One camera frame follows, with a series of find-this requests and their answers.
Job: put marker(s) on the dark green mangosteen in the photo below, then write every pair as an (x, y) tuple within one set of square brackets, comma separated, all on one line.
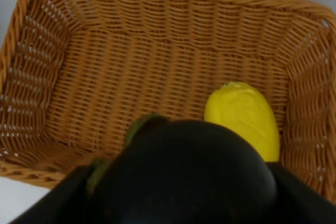
[(184, 171)]

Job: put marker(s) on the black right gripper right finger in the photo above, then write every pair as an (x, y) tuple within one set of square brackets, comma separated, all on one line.
[(296, 202)]

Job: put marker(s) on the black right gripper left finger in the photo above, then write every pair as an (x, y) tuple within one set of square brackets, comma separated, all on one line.
[(66, 203)]

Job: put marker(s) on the yellow lemon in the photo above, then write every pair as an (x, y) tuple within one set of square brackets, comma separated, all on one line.
[(243, 109)]

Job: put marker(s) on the orange wicker basket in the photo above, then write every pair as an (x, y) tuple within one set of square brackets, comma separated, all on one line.
[(76, 73)]

